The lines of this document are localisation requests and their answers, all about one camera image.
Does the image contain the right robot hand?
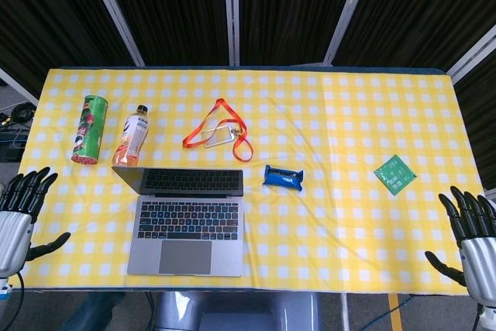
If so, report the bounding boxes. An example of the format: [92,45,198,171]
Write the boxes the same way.
[425,186,496,303]

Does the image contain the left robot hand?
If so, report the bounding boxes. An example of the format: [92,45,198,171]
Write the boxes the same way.
[0,167,72,278]

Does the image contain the silver open laptop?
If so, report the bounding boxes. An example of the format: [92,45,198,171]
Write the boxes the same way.
[111,166,245,278]

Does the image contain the green square sachet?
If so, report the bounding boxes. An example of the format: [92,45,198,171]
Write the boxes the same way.
[373,153,419,196]

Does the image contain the green chips can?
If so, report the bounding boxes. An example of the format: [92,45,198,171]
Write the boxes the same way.
[70,94,109,165]

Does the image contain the orange drink bottle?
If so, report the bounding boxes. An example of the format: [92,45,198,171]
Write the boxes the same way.
[112,104,151,168]

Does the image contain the yellow checkered tablecloth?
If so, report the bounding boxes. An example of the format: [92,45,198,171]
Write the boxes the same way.
[14,68,496,296]

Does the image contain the blue snack packet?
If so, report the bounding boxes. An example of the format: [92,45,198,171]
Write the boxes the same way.
[263,164,305,192]

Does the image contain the grey robot torso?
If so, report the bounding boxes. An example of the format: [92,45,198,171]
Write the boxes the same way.
[153,290,322,331]

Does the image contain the blue cable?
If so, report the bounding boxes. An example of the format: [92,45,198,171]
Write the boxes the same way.
[363,294,418,331]

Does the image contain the black cables on floor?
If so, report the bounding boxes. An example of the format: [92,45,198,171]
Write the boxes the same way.
[0,101,36,130]

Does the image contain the orange lanyard with badge holder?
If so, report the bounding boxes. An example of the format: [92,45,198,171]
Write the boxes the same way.
[182,98,254,162]

